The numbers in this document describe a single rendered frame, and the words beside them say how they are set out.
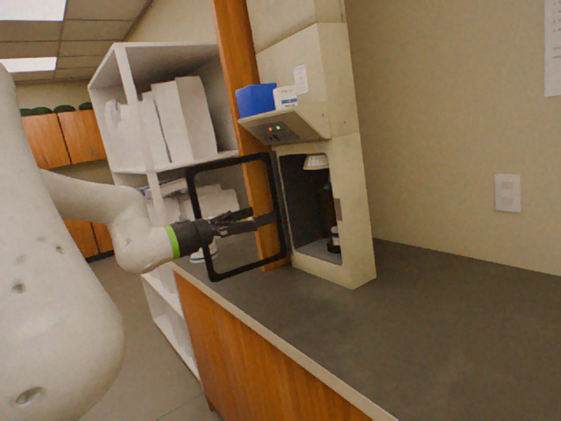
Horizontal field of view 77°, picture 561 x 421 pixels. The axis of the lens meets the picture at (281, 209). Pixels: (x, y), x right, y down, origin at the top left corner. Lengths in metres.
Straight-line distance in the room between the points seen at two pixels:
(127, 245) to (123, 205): 0.10
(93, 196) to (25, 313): 0.55
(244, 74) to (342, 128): 0.44
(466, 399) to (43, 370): 0.67
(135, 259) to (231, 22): 0.84
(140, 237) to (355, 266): 0.63
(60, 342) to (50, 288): 0.05
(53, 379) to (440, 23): 1.27
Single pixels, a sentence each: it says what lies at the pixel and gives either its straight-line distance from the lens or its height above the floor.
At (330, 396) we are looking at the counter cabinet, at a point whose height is 0.83.
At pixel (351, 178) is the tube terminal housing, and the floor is 1.28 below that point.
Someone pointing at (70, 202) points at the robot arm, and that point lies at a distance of 0.85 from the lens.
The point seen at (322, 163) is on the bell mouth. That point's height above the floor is 1.33.
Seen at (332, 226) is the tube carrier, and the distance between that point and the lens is 1.21.
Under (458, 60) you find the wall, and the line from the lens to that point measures 1.29.
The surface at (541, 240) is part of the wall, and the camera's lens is 1.27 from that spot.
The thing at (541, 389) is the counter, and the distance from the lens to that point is 0.84.
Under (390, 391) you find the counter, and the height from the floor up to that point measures 0.94.
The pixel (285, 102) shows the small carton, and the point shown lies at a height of 1.53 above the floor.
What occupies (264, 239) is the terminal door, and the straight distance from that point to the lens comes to 1.28.
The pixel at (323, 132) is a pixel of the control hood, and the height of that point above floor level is 1.43.
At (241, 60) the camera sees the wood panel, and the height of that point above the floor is 1.70.
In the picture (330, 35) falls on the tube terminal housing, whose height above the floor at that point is 1.68.
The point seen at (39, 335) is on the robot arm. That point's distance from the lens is 0.35.
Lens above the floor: 1.47
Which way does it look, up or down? 13 degrees down
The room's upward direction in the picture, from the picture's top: 10 degrees counter-clockwise
